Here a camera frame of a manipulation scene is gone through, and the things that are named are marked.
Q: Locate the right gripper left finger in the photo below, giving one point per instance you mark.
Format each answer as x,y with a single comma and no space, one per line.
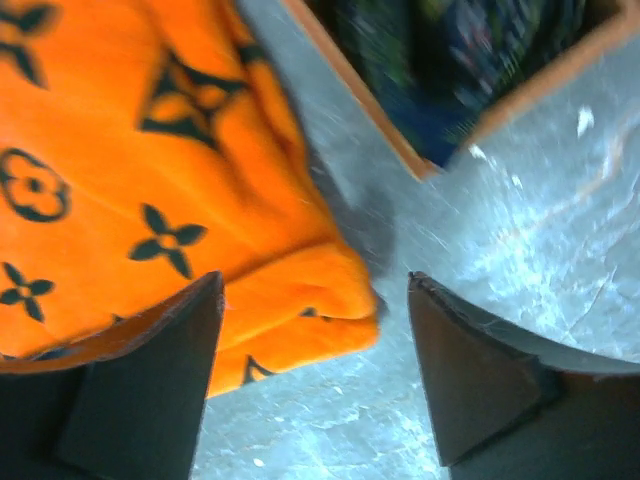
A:
126,403

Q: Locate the orange patterned pillowcase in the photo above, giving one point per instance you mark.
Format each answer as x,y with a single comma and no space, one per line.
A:
145,144

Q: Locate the brown wooden divided tray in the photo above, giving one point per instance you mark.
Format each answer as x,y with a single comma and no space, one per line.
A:
616,23

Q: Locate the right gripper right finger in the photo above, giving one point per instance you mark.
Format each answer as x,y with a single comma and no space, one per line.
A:
505,403

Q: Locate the small black round object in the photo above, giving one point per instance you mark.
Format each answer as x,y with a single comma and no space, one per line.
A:
436,67

